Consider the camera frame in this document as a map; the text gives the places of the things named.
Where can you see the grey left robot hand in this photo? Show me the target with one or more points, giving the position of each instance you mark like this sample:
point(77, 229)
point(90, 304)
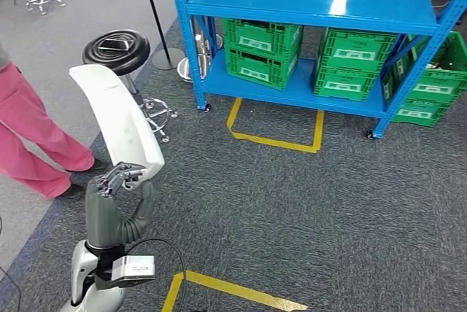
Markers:
point(102, 213)

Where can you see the white car mirror cover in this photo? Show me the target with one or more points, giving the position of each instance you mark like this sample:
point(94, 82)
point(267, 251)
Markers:
point(116, 116)

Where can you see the person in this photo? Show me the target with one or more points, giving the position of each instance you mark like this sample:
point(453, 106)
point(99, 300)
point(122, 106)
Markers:
point(29, 121)

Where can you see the black round stool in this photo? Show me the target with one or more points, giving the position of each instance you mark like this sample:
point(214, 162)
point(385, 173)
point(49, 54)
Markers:
point(138, 54)

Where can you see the black stanchion pole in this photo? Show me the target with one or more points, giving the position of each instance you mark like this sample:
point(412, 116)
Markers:
point(168, 58)

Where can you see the green plastic crate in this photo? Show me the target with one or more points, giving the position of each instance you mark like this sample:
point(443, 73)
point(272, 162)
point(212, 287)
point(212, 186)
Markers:
point(419, 114)
point(343, 86)
point(255, 75)
point(437, 78)
point(354, 41)
point(255, 32)

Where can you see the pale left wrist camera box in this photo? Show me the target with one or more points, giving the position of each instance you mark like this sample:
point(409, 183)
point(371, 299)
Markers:
point(133, 266)

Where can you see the chrome stanchion post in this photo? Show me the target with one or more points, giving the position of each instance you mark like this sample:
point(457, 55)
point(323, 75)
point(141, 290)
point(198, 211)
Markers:
point(202, 66)

